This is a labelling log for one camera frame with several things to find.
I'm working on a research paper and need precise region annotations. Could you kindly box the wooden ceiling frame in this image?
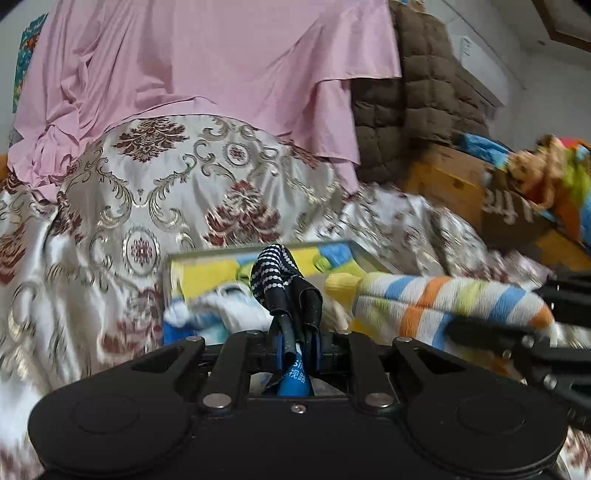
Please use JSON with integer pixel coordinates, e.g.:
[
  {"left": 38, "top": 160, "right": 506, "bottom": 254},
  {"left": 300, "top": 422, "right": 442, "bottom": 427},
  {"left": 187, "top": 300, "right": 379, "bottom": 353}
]
[{"left": 531, "top": 0, "right": 591, "bottom": 47}]

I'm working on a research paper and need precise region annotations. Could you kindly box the colourful cloth pile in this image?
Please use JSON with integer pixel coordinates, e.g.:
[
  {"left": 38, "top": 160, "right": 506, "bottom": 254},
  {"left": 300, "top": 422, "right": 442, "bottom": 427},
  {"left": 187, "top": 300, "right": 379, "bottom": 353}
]
[{"left": 457, "top": 131, "right": 591, "bottom": 252}]

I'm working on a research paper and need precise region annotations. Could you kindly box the brown printed bag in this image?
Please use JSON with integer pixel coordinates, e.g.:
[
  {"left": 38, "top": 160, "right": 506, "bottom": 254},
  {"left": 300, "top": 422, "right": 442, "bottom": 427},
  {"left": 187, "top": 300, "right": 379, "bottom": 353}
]
[{"left": 482, "top": 182, "right": 555, "bottom": 250}]

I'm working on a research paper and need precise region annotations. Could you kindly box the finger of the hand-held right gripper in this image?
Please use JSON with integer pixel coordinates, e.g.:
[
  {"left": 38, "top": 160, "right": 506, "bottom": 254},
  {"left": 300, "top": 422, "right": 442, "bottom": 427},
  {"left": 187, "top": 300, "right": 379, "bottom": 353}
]
[
  {"left": 448, "top": 318, "right": 591, "bottom": 416},
  {"left": 538, "top": 272, "right": 591, "bottom": 324}
]

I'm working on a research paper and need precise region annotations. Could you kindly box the floral satin blanket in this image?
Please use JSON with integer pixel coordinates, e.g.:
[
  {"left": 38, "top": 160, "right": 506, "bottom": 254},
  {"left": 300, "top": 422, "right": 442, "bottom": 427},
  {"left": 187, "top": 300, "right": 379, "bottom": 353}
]
[{"left": 0, "top": 115, "right": 591, "bottom": 480}]

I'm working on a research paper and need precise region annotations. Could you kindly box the colourful wall poster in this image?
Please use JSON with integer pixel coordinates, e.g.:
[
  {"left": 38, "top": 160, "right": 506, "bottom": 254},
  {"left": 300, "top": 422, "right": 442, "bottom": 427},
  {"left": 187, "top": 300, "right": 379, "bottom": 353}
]
[{"left": 13, "top": 14, "right": 49, "bottom": 114}]

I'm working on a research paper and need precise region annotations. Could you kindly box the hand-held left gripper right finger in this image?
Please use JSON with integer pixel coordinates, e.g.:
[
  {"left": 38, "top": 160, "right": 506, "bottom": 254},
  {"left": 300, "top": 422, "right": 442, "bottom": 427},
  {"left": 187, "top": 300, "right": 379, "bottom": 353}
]
[{"left": 314, "top": 331, "right": 490, "bottom": 411}]

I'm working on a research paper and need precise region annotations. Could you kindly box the striped terry sock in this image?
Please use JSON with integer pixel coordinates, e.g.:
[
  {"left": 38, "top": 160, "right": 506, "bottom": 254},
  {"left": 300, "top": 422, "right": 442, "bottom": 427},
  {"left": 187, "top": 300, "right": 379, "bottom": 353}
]
[{"left": 325, "top": 272, "right": 555, "bottom": 354}]

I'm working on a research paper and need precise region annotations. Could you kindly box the brown quilted jacket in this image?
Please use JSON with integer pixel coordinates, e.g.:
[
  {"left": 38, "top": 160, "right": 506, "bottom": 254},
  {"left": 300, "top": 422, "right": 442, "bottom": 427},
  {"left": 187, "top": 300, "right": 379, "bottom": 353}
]
[{"left": 351, "top": 0, "right": 490, "bottom": 185}]

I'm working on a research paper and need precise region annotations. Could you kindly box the white air conditioner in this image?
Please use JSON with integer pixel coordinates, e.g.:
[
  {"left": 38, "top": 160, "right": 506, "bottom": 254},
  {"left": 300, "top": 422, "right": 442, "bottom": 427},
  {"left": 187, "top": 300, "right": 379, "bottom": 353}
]
[{"left": 459, "top": 34, "right": 509, "bottom": 109}]

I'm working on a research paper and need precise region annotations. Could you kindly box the dark polka dot cloth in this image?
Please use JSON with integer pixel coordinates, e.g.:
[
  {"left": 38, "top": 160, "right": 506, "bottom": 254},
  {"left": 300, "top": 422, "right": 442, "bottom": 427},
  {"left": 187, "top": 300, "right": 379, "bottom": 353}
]
[{"left": 249, "top": 244, "right": 324, "bottom": 398}]

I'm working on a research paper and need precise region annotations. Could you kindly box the pink bed sheet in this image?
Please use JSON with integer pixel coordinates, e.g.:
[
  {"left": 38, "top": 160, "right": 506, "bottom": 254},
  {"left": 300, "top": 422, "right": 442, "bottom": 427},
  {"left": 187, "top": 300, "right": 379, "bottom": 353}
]
[{"left": 9, "top": 0, "right": 402, "bottom": 190}]

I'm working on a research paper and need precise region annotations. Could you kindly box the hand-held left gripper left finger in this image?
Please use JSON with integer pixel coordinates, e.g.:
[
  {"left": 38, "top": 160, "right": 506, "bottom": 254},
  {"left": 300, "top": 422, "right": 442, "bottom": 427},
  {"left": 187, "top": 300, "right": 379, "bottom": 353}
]
[{"left": 106, "top": 330, "right": 283, "bottom": 411}]

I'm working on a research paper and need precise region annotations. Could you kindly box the cartoon print metal tray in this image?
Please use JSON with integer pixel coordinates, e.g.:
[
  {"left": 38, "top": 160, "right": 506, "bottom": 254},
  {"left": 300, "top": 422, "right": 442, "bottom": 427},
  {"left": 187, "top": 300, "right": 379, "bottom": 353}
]
[{"left": 163, "top": 239, "right": 398, "bottom": 347}]

